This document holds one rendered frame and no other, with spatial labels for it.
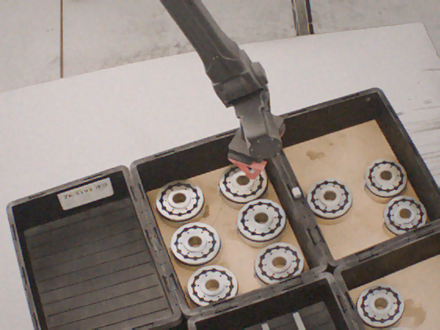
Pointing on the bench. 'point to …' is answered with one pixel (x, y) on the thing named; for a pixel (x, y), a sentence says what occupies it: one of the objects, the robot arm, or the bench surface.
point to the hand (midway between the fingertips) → (258, 163)
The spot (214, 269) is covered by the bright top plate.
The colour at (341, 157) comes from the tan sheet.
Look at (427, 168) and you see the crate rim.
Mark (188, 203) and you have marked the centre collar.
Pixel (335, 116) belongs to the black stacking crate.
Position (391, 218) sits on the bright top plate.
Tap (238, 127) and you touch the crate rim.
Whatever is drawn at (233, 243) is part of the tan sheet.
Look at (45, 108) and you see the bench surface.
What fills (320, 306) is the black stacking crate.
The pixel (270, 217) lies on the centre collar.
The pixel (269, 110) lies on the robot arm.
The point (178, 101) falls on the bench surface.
